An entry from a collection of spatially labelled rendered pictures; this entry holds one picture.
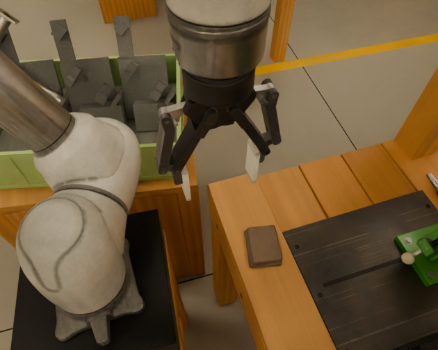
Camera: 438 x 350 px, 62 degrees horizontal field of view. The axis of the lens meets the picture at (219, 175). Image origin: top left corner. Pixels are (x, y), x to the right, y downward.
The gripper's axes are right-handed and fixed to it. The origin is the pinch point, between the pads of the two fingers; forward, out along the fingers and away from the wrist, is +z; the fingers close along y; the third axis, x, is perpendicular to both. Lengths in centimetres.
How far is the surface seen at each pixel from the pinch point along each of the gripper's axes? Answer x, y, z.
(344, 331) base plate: 20, -22, 41
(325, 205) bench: -10, -34, 43
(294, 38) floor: -198, -128, 131
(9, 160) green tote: -49, 46, 38
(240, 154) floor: -100, -46, 131
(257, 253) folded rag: -1.5, -10.0, 38.4
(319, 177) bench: -20, -37, 43
